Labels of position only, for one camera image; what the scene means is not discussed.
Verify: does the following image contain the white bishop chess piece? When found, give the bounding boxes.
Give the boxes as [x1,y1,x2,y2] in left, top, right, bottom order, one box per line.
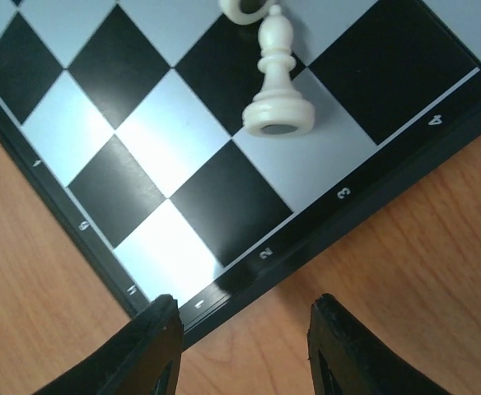
[242,4,315,137]

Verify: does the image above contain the black silver chess board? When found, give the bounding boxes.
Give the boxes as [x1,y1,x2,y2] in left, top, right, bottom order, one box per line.
[0,1,481,344]

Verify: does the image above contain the white fallen chess piece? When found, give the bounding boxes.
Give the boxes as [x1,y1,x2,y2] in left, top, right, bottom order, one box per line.
[218,0,277,26]

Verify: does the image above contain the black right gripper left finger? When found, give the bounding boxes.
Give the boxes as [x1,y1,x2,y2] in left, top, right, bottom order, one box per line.
[37,295,183,395]

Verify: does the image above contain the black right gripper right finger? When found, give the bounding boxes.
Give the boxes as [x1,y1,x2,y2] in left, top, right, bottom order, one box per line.
[308,293,481,395]

